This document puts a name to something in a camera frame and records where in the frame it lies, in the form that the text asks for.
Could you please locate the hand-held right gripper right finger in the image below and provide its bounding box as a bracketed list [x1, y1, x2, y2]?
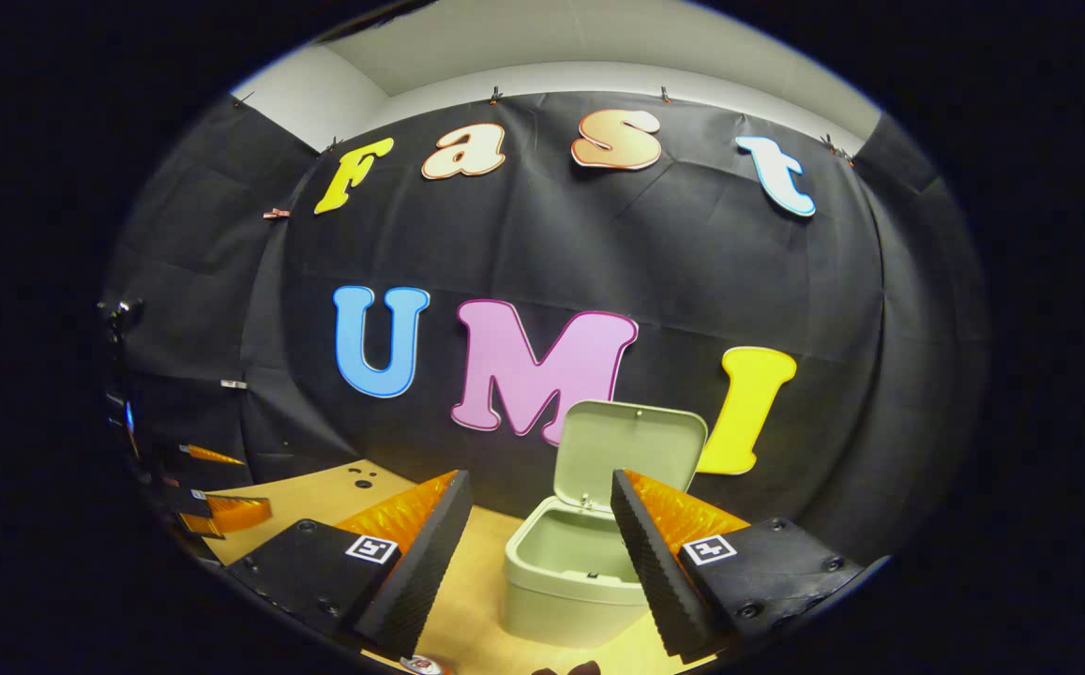
[610, 469, 892, 662]

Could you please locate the green desktop garbage bin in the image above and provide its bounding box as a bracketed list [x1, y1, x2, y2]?
[503, 400, 709, 650]

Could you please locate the black backdrop cloth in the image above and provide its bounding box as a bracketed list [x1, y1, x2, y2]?
[99, 89, 991, 563]

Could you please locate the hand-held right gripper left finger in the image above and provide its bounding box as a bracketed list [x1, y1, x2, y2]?
[223, 469, 474, 660]

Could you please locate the green garbage bin lid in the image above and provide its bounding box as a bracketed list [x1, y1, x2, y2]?
[551, 400, 709, 512]

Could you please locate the wooden desktop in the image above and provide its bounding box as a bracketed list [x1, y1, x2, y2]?
[200, 459, 721, 675]

